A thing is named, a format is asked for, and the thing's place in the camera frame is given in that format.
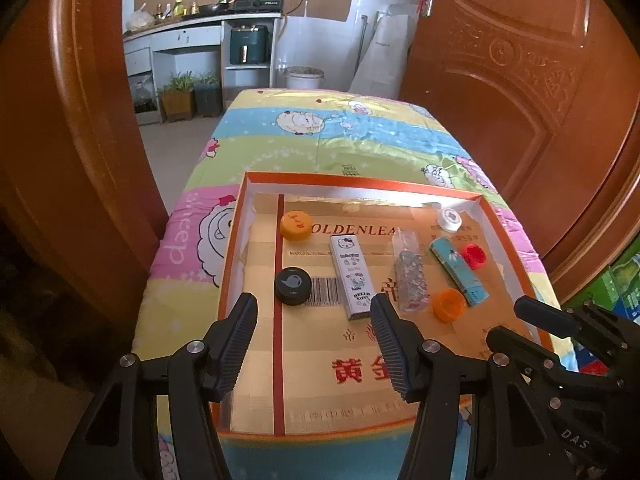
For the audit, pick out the white kitchen counter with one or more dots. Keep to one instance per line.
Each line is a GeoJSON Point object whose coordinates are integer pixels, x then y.
{"type": "Point", "coordinates": [190, 35]}

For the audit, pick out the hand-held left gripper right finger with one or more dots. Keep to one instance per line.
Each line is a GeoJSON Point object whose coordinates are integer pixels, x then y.
{"type": "Point", "coordinates": [392, 345]}

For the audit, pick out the cartoon printed blanket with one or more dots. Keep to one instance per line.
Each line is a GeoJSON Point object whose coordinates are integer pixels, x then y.
{"type": "Point", "coordinates": [325, 135]}

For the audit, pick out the white plastic bag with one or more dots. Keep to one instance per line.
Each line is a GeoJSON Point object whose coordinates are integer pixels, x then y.
{"type": "Point", "coordinates": [139, 19]}

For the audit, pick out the white bottle cap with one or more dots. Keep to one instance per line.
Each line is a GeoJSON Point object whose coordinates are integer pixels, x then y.
{"type": "Point", "coordinates": [450, 219]}

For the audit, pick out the brown planter with greens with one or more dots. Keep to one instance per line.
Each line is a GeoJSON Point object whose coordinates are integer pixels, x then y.
{"type": "Point", "coordinates": [176, 97]}

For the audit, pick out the white cartoon print box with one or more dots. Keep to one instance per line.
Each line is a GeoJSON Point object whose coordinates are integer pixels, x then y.
{"type": "Point", "coordinates": [352, 277]}

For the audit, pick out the dark green air fryer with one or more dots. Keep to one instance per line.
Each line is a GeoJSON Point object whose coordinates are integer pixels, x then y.
{"type": "Point", "coordinates": [249, 45]}

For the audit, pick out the red bottle cap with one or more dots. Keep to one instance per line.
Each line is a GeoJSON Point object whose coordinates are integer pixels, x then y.
{"type": "Point", "coordinates": [474, 256]}

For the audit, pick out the green printed carton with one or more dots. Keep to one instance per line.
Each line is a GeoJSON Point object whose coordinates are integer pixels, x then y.
{"type": "Point", "coordinates": [620, 280]}

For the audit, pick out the carved wooden door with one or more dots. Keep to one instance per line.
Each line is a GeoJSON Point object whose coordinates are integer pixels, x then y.
{"type": "Point", "coordinates": [500, 85]}

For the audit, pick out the black bottle cap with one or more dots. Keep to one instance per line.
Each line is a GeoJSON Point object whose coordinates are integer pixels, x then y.
{"type": "Point", "coordinates": [293, 286]}

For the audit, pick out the yellow bottle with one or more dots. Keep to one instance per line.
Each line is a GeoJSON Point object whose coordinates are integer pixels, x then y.
{"type": "Point", "coordinates": [179, 8]}

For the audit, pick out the white plastic bucket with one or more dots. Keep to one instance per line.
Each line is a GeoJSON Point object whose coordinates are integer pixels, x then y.
{"type": "Point", "coordinates": [304, 77]}

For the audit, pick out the black gas stove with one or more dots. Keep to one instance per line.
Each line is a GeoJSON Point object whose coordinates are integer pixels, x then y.
{"type": "Point", "coordinates": [257, 4]}

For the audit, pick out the white leaning boards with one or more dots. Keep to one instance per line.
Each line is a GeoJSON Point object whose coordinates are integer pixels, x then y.
{"type": "Point", "coordinates": [385, 50]}

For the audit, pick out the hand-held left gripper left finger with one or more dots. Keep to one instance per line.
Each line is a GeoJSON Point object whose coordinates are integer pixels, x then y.
{"type": "Point", "coordinates": [237, 340]}

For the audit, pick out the clear glitter container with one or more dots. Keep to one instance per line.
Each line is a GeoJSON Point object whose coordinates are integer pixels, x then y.
{"type": "Point", "coordinates": [410, 272]}

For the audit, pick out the shallow cardboard box tray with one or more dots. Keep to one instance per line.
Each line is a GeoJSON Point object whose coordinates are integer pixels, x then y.
{"type": "Point", "coordinates": [310, 385]}

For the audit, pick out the small orange bottle cap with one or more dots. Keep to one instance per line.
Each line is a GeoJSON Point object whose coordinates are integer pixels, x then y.
{"type": "Point", "coordinates": [295, 224]}

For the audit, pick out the large orange bottle cap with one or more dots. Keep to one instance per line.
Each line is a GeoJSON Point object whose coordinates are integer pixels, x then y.
{"type": "Point", "coordinates": [448, 305]}

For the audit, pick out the dark planter with greens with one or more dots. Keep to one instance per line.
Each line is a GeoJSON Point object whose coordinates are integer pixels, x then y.
{"type": "Point", "coordinates": [207, 95]}

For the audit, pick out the light blue printed tube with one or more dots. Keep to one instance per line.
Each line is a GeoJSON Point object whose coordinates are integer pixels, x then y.
{"type": "Point", "coordinates": [459, 272]}

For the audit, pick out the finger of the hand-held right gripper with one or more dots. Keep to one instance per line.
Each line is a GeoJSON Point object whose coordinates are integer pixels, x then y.
{"type": "Point", "coordinates": [545, 312]}
{"type": "Point", "coordinates": [530, 350]}

